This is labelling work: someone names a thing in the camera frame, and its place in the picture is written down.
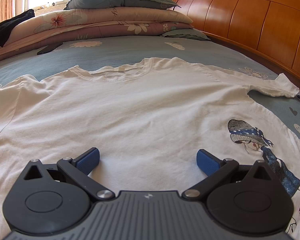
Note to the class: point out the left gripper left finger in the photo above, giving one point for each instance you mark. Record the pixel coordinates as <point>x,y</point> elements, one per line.
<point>76,173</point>

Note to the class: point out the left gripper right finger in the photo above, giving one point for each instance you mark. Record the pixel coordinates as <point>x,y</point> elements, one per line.
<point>218,172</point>

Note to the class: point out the white printed t-shirt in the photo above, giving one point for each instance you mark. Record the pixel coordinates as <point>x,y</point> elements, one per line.
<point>148,120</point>

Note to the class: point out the blue-green floral bed sheet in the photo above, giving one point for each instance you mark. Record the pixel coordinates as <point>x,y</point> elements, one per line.
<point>96,53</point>

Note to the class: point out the wooden headboard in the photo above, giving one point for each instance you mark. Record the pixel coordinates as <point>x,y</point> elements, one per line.
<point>266,30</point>

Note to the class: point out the blue-green lower pillow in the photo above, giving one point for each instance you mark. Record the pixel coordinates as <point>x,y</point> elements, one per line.
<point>193,34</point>

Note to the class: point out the pink floral folded quilt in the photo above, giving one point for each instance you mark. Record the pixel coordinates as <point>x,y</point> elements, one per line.
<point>81,24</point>

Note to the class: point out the black garment on quilt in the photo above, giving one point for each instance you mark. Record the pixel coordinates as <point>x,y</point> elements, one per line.
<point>7,26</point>

